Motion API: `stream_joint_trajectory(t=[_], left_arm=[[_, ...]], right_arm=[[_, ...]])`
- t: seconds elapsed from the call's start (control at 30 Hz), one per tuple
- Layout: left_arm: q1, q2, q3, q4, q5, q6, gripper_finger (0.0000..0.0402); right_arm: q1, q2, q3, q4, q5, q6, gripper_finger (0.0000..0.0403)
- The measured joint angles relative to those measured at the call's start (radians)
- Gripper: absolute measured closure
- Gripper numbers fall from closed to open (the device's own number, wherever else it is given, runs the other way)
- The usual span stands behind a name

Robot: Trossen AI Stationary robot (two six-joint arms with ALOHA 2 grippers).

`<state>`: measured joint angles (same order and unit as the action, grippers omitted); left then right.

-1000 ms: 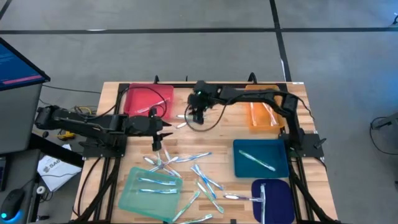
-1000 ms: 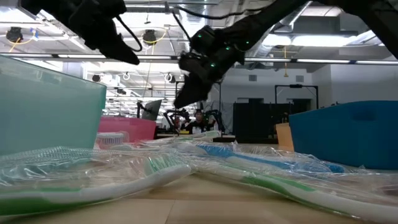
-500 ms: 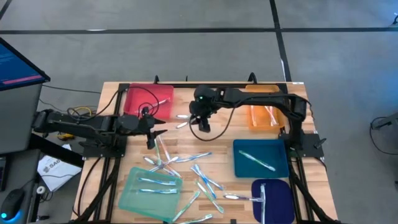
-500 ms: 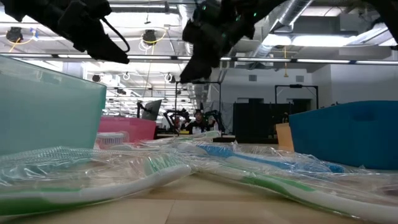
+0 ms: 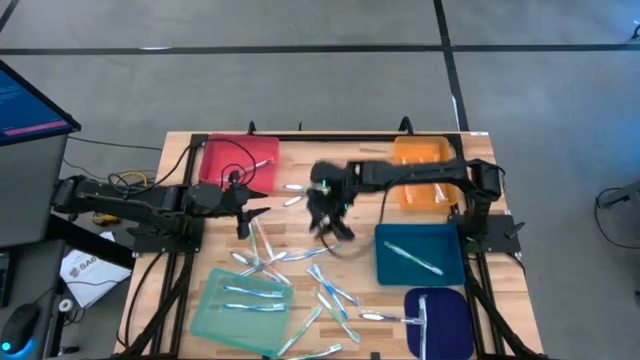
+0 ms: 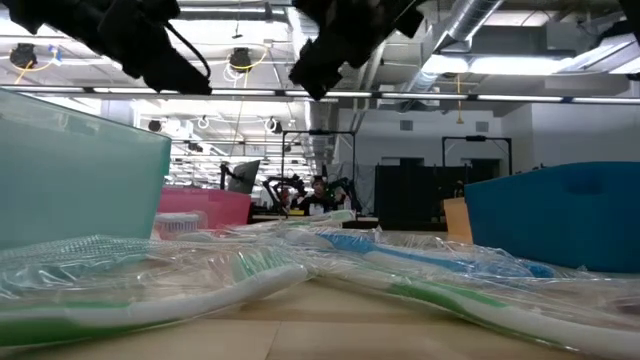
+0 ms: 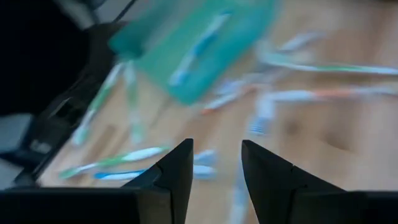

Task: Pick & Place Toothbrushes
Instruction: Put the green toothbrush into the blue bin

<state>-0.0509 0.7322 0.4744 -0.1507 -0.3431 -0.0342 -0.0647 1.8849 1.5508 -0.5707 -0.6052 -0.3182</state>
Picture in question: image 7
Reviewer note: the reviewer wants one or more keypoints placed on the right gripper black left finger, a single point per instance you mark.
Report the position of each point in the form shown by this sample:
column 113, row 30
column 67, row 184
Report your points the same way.
column 168, row 193

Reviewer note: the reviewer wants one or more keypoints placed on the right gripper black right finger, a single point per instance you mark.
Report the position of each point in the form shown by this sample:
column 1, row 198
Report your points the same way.
column 273, row 193

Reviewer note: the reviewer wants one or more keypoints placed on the green white toothbrush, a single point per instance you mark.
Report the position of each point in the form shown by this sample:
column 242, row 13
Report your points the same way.
column 96, row 99
column 133, row 93
column 109, row 161
column 329, row 68

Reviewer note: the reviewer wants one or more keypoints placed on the orange white wrapped toothbrush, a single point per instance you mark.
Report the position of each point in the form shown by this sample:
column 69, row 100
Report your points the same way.
column 224, row 98
column 329, row 92

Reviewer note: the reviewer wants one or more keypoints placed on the clear wrapped toothbrush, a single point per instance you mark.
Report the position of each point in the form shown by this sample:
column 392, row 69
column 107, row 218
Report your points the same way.
column 298, row 40

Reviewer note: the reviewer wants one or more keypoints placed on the mint green plastic bin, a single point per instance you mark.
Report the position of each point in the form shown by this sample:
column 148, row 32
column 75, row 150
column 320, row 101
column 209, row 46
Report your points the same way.
column 236, row 37

